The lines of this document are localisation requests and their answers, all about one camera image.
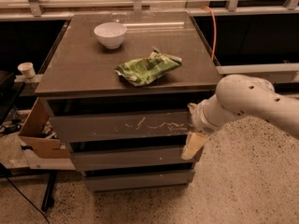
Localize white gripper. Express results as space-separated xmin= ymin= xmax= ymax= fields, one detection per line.
xmin=181 ymin=103 xmax=222 ymax=160

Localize grey top drawer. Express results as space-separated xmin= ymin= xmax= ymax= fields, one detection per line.
xmin=50 ymin=109 xmax=194 ymax=143

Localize grey drawer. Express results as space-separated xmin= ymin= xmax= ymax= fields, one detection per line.
xmin=71 ymin=146 xmax=203 ymax=171
xmin=50 ymin=109 xmax=194 ymax=143
xmin=84 ymin=170 xmax=195 ymax=191

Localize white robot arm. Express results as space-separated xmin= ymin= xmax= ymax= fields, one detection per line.
xmin=181 ymin=75 xmax=299 ymax=160

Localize grey bottom drawer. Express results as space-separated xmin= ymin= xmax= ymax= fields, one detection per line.
xmin=84 ymin=170 xmax=195 ymax=191

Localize grey drawer cabinet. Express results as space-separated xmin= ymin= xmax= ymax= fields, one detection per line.
xmin=36 ymin=11 xmax=221 ymax=181

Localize grey middle drawer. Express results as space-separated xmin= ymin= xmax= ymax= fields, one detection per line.
xmin=71 ymin=146 xmax=203 ymax=171

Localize green chip bag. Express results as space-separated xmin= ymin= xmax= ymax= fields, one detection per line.
xmin=115 ymin=48 xmax=182 ymax=87

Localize white ceramic bowl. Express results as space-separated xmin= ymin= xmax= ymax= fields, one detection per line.
xmin=93 ymin=22 xmax=127 ymax=49

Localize cardboard box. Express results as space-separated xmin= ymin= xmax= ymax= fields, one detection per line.
xmin=19 ymin=99 xmax=70 ymax=159

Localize black table leg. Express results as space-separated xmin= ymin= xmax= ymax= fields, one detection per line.
xmin=41 ymin=171 xmax=58 ymax=212

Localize white paper cup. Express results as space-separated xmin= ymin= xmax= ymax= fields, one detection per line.
xmin=18 ymin=63 xmax=36 ymax=80

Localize orange cable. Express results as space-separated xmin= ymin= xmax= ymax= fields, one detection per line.
xmin=201 ymin=5 xmax=218 ymax=62

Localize black floor cable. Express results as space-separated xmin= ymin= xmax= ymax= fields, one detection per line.
xmin=0 ymin=168 xmax=50 ymax=224

